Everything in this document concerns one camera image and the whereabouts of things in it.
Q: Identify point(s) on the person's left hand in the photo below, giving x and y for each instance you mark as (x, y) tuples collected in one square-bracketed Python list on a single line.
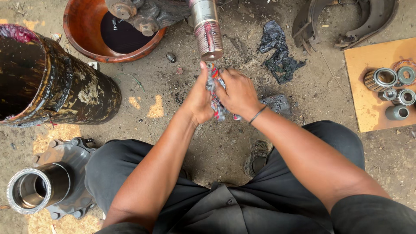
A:
[(196, 100)]

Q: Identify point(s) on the person's right hand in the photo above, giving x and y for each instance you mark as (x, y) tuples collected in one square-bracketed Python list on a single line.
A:
[(240, 92)]

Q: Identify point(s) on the person's right fingers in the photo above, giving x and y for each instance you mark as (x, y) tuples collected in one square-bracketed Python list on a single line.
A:
[(223, 83)]

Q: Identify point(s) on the person's left fingers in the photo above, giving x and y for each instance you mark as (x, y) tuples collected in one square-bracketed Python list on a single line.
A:
[(203, 73)]

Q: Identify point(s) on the multicoloured striped rag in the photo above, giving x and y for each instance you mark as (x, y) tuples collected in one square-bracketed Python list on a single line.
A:
[(216, 102)]

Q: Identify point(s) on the small black metal piece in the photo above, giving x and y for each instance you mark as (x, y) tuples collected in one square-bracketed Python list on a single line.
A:
[(171, 57)]

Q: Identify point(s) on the steel axle spindle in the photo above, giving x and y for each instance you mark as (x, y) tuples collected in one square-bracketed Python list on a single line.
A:
[(207, 31)]

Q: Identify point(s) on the black wrist band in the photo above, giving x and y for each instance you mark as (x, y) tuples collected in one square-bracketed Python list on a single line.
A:
[(257, 114)]

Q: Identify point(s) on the grey greasy lump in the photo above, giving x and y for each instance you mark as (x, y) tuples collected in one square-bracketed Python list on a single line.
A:
[(278, 102)]

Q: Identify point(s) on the black dirty cloth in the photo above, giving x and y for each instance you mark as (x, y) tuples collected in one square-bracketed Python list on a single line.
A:
[(276, 48)]

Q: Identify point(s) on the greasy axle knuckle assembly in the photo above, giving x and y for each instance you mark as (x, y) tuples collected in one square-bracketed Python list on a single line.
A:
[(152, 13)]

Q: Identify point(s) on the person's worn grey shoe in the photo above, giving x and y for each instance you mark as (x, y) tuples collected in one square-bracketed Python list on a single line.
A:
[(258, 156)]

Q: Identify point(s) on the black greasy brake drum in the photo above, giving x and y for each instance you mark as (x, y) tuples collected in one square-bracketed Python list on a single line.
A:
[(81, 87)]

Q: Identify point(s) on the orange basin with black oil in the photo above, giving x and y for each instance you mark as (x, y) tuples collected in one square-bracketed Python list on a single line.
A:
[(84, 29)]

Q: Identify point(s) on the person's black trousers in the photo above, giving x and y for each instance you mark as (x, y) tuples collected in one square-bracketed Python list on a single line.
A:
[(113, 169)]

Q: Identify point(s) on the brown plywood board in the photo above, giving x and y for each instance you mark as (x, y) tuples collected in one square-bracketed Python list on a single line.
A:
[(364, 107)]

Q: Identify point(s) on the large tapered roller bearing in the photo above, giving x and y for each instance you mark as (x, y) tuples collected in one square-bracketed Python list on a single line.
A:
[(378, 79)]

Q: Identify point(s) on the rusty brake shoes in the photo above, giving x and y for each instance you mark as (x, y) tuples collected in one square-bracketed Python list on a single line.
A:
[(373, 22)]

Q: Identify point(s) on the steel hex axle nut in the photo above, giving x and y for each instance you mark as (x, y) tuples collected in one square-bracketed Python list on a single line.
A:
[(388, 94)]

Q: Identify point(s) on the grey metal sleeve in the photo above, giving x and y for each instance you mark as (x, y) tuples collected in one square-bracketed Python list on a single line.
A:
[(395, 113)]

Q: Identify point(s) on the grey wheel hub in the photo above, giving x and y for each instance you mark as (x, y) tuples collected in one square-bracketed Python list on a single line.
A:
[(58, 182)]

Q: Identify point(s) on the small tapered roller bearing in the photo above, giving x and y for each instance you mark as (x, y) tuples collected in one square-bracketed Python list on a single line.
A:
[(405, 97)]

